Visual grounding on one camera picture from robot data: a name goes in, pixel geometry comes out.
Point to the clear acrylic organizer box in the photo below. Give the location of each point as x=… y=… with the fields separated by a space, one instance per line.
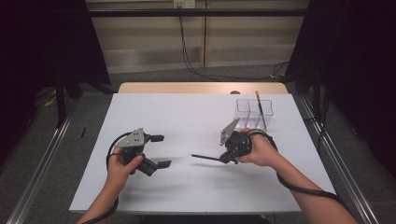
x=246 y=112

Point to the black makeup brush silver ferrule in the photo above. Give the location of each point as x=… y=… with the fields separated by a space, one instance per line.
x=205 y=157

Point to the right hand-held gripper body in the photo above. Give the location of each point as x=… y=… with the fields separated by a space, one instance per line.
x=239 y=143

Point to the person's left hand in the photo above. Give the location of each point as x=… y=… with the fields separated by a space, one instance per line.
x=118 y=171

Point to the person's right hand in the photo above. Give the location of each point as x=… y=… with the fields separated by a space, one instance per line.
x=263 y=152

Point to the aluminium floor rail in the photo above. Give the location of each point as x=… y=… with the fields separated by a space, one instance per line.
x=37 y=177
x=345 y=174

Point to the small black stick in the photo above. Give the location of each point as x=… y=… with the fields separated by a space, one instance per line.
x=83 y=132

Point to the black horizontal metal bar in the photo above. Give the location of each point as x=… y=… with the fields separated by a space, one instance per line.
x=199 y=12

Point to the vertical wall trim strip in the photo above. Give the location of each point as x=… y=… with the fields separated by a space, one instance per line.
x=204 y=37

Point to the black curtain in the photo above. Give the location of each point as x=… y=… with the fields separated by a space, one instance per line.
x=358 y=62
x=40 y=40

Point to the black metal stand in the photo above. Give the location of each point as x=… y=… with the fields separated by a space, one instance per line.
x=317 y=93
x=60 y=102

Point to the black makeup brush gold ferrule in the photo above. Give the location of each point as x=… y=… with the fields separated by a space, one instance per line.
x=261 y=109

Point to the white wall power outlet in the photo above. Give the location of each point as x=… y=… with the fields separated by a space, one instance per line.
x=184 y=3

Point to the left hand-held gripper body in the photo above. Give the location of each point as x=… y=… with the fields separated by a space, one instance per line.
x=134 y=140

